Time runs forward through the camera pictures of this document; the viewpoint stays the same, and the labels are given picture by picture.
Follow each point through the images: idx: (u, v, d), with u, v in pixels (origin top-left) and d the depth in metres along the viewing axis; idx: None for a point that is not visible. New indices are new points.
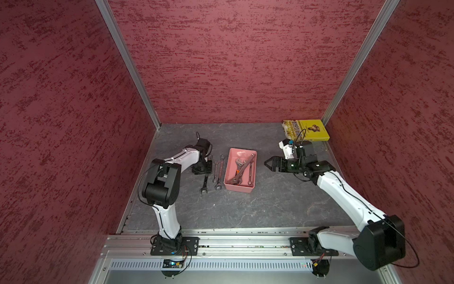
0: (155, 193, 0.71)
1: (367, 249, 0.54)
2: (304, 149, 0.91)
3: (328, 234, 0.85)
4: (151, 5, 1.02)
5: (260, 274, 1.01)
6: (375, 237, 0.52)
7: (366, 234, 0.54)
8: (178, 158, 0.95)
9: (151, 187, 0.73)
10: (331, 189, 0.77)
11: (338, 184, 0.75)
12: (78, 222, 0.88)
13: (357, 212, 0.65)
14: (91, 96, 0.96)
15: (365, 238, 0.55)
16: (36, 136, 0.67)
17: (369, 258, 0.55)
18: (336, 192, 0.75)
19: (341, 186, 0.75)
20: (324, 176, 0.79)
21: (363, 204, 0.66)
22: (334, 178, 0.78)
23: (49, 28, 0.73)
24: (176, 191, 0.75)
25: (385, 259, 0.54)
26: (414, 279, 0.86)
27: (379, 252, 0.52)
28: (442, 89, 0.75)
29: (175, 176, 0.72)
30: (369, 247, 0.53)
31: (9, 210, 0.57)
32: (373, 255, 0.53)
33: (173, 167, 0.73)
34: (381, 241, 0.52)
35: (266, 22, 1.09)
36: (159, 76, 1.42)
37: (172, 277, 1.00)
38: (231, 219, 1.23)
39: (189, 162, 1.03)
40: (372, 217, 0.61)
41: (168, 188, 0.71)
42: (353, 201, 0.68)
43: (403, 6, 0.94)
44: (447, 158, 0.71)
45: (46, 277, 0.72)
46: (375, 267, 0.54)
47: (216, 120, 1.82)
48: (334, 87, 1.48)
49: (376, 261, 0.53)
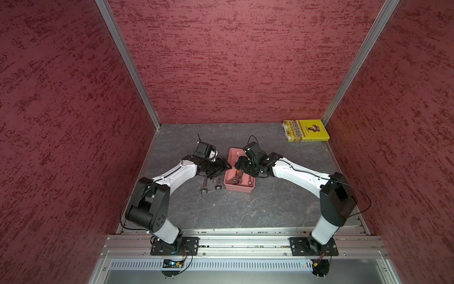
0: (139, 216, 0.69)
1: (331, 210, 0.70)
2: (253, 151, 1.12)
3: (317, 229, 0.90)
4: (151, 5, 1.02)
5: (260, 274, 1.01)
6: (330, 198, 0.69)
7: (324, 199, 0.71)
8: (169, 176, 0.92)
9: (135, 209, 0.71)
10: (287, 174, 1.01)
11: (289, 168, 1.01)
12: (78, 222, 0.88)
13: (311, 181, 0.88)
14: (91, 96, 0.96)
15: (326, 202, 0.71)
16: (36, 136, 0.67)
17: (335, 218, 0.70)
18: (289, 174, 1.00)
19: (291, 167, 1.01)
20: (277, 167, 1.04)
21: (311, 174, 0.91)
22: (285, 164, 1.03)
23: (49, 28, 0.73)
24: (162, 216, 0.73)
25: (345, 213, 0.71)
26: (413, 279, 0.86)
27: (338, 207, 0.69)
28: (442, 89, 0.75)
29: (161, 200, 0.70)
30: (331, 207, 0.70)
31: (9, 210, 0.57)
32: (336, 213, 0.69)
33: (160, 191, 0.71)
34: (335, 199, 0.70)
35: (266, 22, 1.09)
36: (159, 76, 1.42)
37: (172, 277, 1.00)
38: (231, 219, 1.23)
39: (181, 179, 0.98)
40: (321, 181, 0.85)
41: (153, 213, 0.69)
42: (304, 176, 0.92)
43: (403, 6, 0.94)
44: (447, 158, 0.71)
45: (46, 277, 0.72)
46: (343, 222, 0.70)
47: (216, 120, 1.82)
48: (334, 87, 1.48)
49: (341, 216, 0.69)
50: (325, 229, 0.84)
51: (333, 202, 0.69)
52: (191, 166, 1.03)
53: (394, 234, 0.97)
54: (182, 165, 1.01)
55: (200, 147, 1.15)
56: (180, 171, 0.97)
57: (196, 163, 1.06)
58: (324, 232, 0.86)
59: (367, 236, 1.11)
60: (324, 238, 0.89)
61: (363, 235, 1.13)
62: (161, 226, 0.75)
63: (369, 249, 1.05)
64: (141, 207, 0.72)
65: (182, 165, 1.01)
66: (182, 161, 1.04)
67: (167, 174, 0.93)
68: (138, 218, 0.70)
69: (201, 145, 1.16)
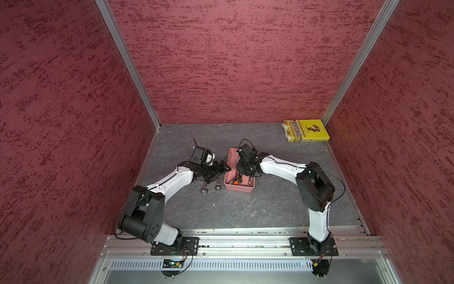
0: (132, 226, 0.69)
1: (307, 194, 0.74)
2: (244, 152, 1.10)
3: (312, 226, 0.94)
4: (151, 5, 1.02)
5: (260, 274, 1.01)
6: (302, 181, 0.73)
7: (300, 184, 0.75)
8: (164, 183, 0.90)
9: (129, 218, 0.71)
10: (270, 167, 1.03)
11: (272, 161, 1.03)
12: (78, 222, 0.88)
13: (290, 172, 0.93)
14: (91, 96, 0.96)
15: (301, 187, 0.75)
16: (36, 136, 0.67)
17: (313, 202, 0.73)
18: (272, 168, 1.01)
19: (274, 161, 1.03)
20: (262, 161, 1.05)
21: (291, 165, 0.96)
22: (269, 160, 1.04)
23: (49, 28, 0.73)
24: (156, 225, 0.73)
25: (322, 197, 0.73)
26: (413, 278, 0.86)
27: (313, 191, 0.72)
28: (442, 89, 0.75)
29: (155, 209, 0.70)
30: (307, 191, 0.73)
31: (9, 210, 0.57)
32: (312, 197, 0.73)
33: (154, 200, 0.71)
34: (308, 183, 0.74)
35: (266, 22, 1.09)
36: (160, 76, 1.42)
37: (172, 277, 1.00)
38: (231, 219, 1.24)
39: (176, 186, 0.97)
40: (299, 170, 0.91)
41: (147, 223, 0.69)
42: (285, 167, 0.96)
43: (403, 5, 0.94)
44: (447, 158, 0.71)
45: (46, 277, 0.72)
46: (321, 206, 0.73)
47: (216, 120, 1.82)
48: (334, 87, 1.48)
49: (317, 200, 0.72)
50: (316, 222, 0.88)
51: (307, 186, 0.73)
52: (187, 173, 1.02)
53: (394, 234, 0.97)
54: (178, 172, 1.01)
55: (196, 152, 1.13)
56: (175, 179, 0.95)
57: (191, 168, 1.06)
58: (317, 227, 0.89)
59: (367, 236, 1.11)
60: (320, 234, 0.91)
61: (363, 235, 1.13)
62: (155, 235, 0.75)
63: (369, 249, 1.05)
64: (135, 217, 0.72)
65: (178, 172, 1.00)
66: (178, 168, 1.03)
67: (162, 181, 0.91)
68: (131, 228, 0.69)
69: (197, 150, 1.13)
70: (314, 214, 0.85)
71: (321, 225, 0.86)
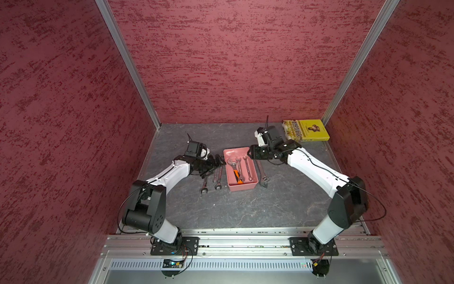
0: (137, 219, 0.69)
1: (343, 215, 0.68)
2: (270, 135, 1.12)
3: (318, 229, 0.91)
4: (151, 5, 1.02)
5: (260, 274, 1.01)
6: (346, 201, 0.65)
7: (340, 203, 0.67)
8: (164, 176, 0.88)
9: (132, 212, 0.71)
10: (302, 164, 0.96)
11: (307, 160, 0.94)
12: (77, 222, 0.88)
13: (327, 180, 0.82)
14: (91, 96, 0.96)
15: (340, 206, 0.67)
16: (36, 136, 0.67)
17: (344, 220, 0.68)
18: (305, 166, 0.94)
19: (309, 160, 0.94)
20: (292, 156, 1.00)
21: (328, 173, 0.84)
22: (304, 156, 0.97)
23: (49, 28, 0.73)
24: (160, 216, 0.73)
25: (353, 216, 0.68)
26: (413, 278, 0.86)
27: (349, 211, 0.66)
28: (441, 89, 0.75)
29: (158, 202, 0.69)
30: (343, 212, 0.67)
31: (9, 210, 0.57)
32: (346, 218, 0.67)
33: (155, 192, 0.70)
34: (349, 204, 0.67)
35: (266, 22, 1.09)
36: (160, 76, 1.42)
37: (172, 277, 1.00)
38: (231, 219, 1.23)
39: (175, 179, 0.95)
40: (340, 182, 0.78)
41: (151, 215, 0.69)
42: (322, 173, 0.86)
43: (403, 5, 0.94)
44: (447, 158, 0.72)
45: (46, 277, 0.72)
46: (349, 225, 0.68)
47: (216, 120, 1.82)
48: (334, 87, 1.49)
49: (349, 220, 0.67)
50: (326, 229, 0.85)
51: (346, 205, 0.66)
52: (184, 165, 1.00)
53: (395, 234, 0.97)
54: (175, 165, 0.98)
55: (191, 146, 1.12)
56: (173, 171, 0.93)
57: (188, 161, 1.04)
58: (324, 232, 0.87)
59: (367, 236, 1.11)
60: (324, 237, 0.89)
61: (363, 235, 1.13)
62: (159, 226, 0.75)
63: (369, 249, 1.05)
64: (139, 211, 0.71)
65: (175, 165, 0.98)
66: (174, 161, 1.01)
67: (161, 174, 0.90)
68: (135, 221, 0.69)
69: (191, 144, 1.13)
70: (332, 226, 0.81)
71: (333, 235, 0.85)
